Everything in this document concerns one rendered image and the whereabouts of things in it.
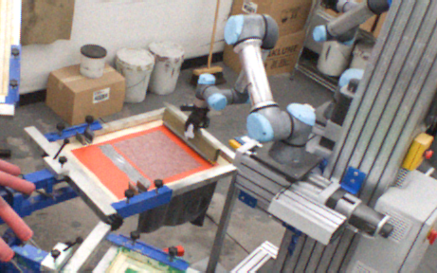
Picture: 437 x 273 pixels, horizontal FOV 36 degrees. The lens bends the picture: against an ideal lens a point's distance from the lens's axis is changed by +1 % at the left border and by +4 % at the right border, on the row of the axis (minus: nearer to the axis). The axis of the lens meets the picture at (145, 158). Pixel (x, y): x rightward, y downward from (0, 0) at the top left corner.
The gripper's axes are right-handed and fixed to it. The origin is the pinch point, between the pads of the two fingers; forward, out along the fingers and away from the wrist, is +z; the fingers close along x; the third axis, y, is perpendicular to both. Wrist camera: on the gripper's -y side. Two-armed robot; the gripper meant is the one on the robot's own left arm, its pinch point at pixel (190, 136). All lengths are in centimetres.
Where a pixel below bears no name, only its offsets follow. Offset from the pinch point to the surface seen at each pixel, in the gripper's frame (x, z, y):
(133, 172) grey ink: -40.7, 3.7, 8.5
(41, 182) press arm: -86, -4, 4
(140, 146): -24.0, 4.8, -8.1
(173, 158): -15.1, 4.5, 7.3
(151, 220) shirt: -36.9, 23.3, 22.7
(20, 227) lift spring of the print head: -110, -10, 30
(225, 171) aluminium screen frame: -2.4, 0.4, 29.4
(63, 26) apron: 46, 41, -193
